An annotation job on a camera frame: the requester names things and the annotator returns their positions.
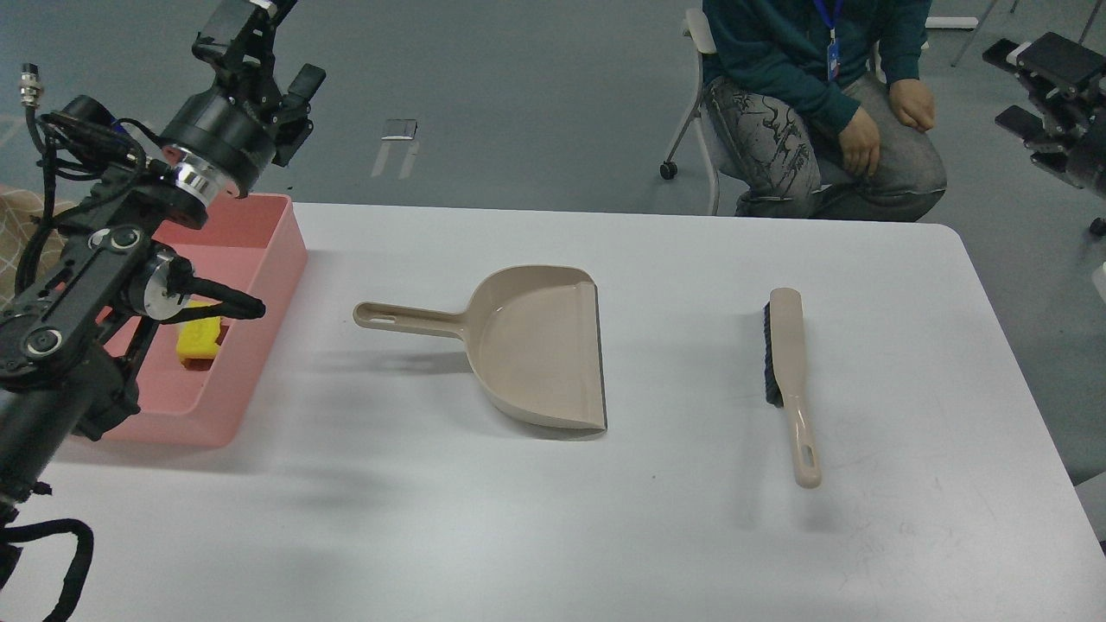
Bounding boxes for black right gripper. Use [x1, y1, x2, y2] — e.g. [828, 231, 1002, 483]
[982, 32, 1105, 187]

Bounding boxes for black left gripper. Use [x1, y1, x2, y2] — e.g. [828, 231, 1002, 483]
[161, 1, 327, 200]

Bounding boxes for yellow green sponge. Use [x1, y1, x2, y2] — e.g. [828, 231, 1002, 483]
[175, 314, 225, 367]

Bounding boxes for beige hand brush black bristles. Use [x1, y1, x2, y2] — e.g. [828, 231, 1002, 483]
[764, 288, 823, 489]

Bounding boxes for beige plastic dustpan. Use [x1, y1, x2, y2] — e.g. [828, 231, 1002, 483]
[352, 265, 607, 431]

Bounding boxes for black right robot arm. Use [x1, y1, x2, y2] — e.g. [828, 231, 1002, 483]
[982, 32, 1105, 198]

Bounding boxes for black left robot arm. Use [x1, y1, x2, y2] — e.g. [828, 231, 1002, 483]
[1, 1, 327, 621]

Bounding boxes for pink plastic bin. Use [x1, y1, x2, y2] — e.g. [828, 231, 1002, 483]
[104, 194, 307, 447]

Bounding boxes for person's second hand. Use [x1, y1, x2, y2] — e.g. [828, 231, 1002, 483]
[888, 79, 937, 133]

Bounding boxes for person's hand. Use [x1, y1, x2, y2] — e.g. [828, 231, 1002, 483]
[838, 107, 881, 178]

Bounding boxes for white desk leg base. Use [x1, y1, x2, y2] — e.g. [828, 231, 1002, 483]
[925, 15, 979, 31]

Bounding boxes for person in green sweater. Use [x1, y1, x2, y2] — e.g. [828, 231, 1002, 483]
[702, 1, 947, 222]

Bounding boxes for beige checkered cloth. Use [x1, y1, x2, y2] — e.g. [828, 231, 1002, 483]
[1, 184, 79, 305]

